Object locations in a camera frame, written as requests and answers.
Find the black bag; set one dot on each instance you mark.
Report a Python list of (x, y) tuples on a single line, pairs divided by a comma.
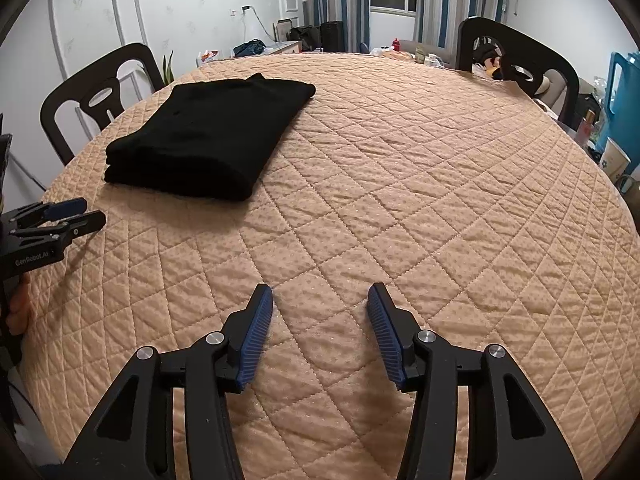
[(304, 39)]

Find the blue water jug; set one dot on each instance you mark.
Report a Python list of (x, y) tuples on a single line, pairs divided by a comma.
[(620, 110)]

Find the black pants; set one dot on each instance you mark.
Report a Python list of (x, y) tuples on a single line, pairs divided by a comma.
[(210, 130)]

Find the beige quilted blanket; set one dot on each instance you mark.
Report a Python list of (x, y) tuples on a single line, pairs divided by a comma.
[(400, 185)]

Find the blue grey striped curtain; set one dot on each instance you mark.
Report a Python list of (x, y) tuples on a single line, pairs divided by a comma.
[(450, 5), (345, 0)]

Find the stuffed toy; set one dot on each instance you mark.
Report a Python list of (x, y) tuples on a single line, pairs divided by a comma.
[(489, 64)]

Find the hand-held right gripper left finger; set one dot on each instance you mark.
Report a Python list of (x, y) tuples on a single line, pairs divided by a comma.
[(257, 330)]

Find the black plastic chair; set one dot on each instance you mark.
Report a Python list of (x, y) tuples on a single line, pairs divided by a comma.
[(55, 110), (550, 60)]

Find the black box appliance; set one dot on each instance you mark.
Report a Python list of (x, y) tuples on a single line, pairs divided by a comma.
[(332, 37)]

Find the person's left hand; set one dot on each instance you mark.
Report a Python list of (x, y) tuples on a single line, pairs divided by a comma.
[(20, 310)]

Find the red white snack bag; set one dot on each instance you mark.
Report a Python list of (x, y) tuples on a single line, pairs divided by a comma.
[(210, 55)]

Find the white mug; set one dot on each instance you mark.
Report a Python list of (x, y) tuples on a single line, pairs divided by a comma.
[(434, 60)]

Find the dark blue bag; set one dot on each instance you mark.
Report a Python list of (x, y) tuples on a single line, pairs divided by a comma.
[(250, 48)]

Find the glass mug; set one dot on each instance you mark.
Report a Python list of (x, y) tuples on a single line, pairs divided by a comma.
[(629, 185)]

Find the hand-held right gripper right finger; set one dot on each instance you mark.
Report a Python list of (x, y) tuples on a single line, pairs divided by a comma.
[(385, 335)]

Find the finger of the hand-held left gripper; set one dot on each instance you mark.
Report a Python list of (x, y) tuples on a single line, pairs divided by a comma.
[(90, 222), (72, 205)]

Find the pink bottle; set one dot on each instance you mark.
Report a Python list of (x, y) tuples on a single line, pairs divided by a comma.
[(588, 127)]

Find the green potted plant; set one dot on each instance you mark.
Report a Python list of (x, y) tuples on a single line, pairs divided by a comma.
[(167, 72)]

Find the white paper cup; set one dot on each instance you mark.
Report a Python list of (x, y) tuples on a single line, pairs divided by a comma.
[(612, 160)]

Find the white cabinet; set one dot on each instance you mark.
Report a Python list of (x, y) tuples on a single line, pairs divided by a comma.
[(287, 49)]

